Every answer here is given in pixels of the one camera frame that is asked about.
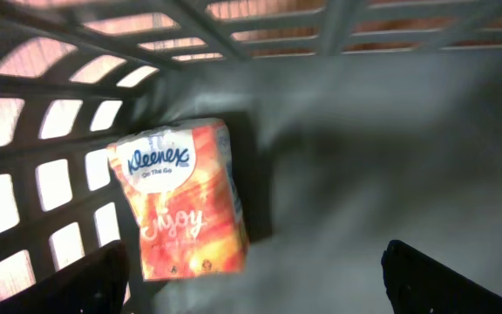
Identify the grey plastic basket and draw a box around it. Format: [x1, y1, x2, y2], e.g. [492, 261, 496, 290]
[0, 1, 502, 313]

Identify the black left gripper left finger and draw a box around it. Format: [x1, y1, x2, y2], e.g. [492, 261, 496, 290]
[0, 240, 129, 314]

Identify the orange Kleenex tissue pack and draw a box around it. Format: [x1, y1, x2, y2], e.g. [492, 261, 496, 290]
[106, 118, 248, 282]

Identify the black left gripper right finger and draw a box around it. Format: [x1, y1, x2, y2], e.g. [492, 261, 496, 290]
[381, 240, 502, 314]

